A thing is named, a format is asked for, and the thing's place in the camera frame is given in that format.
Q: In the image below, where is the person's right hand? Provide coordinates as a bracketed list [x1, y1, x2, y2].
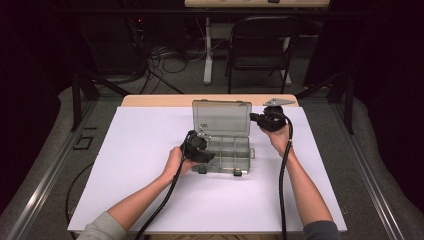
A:
[260, 124, 294, 159]

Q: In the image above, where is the person's left hand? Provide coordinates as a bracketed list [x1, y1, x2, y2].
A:
[161, 145, 201, 183]

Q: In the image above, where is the aluminium floor rail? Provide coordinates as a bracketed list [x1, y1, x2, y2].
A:
[6, 99, 98, 240]
[329, 99, 406, 240]

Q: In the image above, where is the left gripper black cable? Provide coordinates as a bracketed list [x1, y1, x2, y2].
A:
[134, 139, 189, 240]

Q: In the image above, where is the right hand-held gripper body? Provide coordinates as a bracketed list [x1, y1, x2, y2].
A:
[258, 97, 289, 133]

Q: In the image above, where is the thin black floor cable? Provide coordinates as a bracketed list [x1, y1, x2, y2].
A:
[64, 161, 96, 228]

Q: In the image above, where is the white board sheet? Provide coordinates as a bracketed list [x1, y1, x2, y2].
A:
[67, 105, 348, 234]

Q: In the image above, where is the black metal stand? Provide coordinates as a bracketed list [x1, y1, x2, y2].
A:
[70, 70, 132, 133]
[294, 70, 355, 136]

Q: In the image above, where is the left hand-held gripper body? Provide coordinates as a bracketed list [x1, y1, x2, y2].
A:
[179, 129, 213, 164]

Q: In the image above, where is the black folding chair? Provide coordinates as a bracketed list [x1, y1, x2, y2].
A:
[225, 15, 303, 95]

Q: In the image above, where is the bundle of floor cables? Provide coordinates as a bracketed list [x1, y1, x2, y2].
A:
[132, 41, 208, 95]

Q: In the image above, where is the smoky transparent plastic compartment box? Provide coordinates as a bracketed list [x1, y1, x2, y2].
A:
[191, 99, 256, 178]

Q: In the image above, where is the dark grey sleeve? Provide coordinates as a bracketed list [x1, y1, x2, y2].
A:
[302, 219, 343, 240]

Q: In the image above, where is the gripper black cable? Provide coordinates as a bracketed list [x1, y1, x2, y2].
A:
[278, 111, 295, 240]
[134, 139, 189, 240]

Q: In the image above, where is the metal chair frame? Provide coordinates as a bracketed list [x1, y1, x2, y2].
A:
[183, 0, 332, 86]

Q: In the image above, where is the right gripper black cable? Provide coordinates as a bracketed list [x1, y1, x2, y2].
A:
[278, 111, 295, 240]

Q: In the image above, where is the light grey sleeve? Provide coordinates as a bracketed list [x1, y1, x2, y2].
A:
[76, 211, 128, 240]

